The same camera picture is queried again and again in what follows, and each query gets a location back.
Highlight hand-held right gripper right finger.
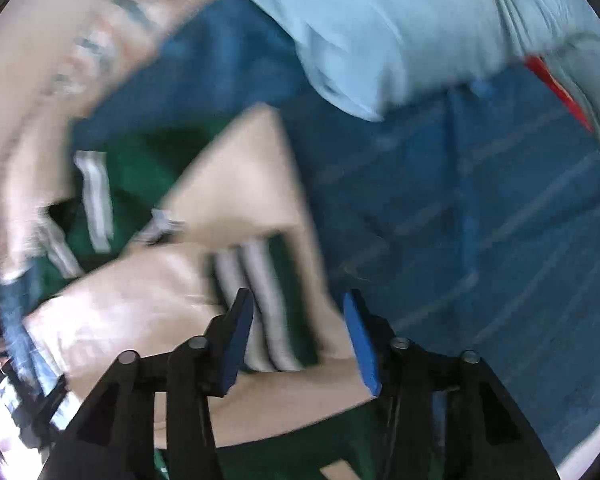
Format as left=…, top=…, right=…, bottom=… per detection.
left=342, top=290, right=562, bottom=480

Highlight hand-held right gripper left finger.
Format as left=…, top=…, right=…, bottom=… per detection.
left=37, top=287, right=256, bottom=480

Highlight green and beige striped jacket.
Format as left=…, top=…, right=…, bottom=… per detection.
left=0, top=0, right=381, bottom=480

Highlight blue striped bed sheet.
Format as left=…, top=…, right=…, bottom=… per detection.
left=0, top=0, right=600, bottom=466

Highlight light blue cloth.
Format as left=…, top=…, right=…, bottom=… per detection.
left=200, top=0, right=600, bottom=156

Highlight red item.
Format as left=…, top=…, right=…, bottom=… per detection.
left=524, top=55, right=595, bottom=133

